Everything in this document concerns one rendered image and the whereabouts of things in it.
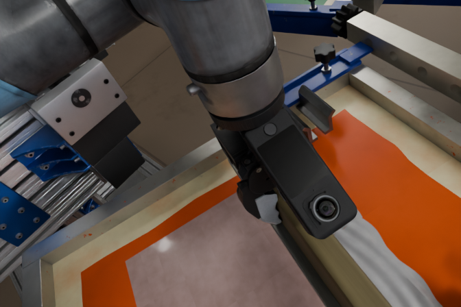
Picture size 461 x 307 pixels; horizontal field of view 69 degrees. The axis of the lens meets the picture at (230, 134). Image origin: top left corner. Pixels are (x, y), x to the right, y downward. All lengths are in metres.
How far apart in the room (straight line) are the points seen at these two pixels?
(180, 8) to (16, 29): 0.12
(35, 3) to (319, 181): 0.25
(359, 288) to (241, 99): 0.21
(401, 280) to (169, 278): 0.36
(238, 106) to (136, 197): 0.46
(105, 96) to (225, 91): 0.43
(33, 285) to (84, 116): 0.31
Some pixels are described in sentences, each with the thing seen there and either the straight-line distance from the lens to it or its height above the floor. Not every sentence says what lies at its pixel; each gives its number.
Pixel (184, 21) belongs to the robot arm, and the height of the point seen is 1.39.
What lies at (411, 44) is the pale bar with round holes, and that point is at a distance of 0.73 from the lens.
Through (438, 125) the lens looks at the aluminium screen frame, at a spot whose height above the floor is 0.99.
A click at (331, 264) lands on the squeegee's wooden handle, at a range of 0.36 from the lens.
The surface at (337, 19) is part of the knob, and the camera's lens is 0.84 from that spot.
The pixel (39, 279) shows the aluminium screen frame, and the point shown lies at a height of 0.99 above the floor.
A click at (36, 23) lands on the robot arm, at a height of 1.40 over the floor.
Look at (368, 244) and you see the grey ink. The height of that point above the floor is 0.96.
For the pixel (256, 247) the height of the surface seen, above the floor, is 0.95.
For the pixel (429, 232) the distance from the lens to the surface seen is 0.59.
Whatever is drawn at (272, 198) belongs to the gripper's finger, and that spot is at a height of 1.15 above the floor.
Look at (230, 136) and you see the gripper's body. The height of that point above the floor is 1.23.
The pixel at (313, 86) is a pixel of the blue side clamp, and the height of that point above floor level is 1.00.
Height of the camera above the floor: 1.48
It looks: 46 degrees down
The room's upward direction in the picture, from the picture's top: 25 degrees counter-clockwise
